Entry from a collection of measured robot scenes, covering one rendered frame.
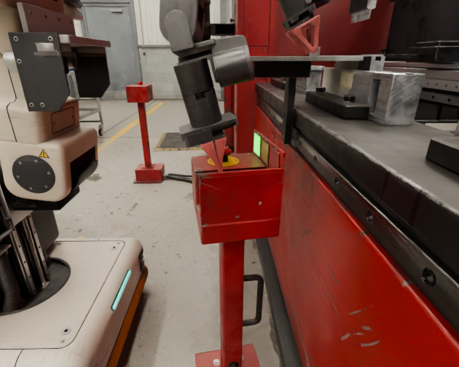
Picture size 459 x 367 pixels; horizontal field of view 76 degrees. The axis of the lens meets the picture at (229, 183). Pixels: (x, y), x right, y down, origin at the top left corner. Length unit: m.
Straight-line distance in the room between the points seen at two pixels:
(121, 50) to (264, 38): 6.77
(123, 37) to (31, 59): 7.47
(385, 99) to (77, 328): 0.98
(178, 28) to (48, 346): 0.86
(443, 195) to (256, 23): 1.44
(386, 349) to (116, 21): 8.16
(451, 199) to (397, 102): 0.35
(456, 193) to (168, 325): 1.16
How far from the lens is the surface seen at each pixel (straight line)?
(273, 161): 0.58
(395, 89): 0.65
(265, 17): 1.69
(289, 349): 1.21
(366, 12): 0.86
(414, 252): 0.37
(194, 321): 1.34
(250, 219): 0.58
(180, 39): 0.50
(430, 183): 0.37
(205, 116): 0.51
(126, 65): 8.23
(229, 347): 0.92
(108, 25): 8.36
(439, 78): 0.98
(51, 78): 0.78
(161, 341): 1.30
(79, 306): 1.10
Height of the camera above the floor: 1.00
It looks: 23 degrees down
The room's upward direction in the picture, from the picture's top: straight up
